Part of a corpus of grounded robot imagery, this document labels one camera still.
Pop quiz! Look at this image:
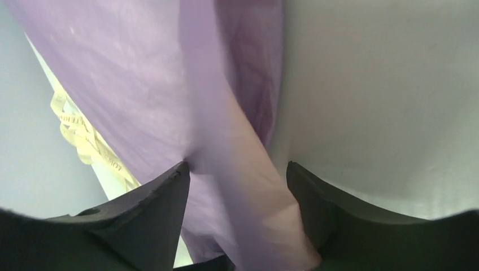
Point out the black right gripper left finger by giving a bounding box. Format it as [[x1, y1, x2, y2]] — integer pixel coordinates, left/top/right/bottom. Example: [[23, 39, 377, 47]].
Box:
[[1, 162, 190, 270]]

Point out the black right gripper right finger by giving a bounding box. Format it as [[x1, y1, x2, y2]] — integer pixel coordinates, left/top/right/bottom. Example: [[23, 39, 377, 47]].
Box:
[[286, 161, 478, 271]]

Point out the cream ribbon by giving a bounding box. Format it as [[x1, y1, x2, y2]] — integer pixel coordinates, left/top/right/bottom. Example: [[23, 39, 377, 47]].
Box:
[[50, 82, 141, 191]]

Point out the purple wrapping paper sheet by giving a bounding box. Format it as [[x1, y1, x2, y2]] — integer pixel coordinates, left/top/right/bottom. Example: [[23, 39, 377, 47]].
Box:
[[3, 0, 285, 264]]

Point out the pink wrapping paper sheet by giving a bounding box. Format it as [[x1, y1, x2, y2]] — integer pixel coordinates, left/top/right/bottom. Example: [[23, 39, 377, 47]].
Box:
[[178, 1, 321, 270]]

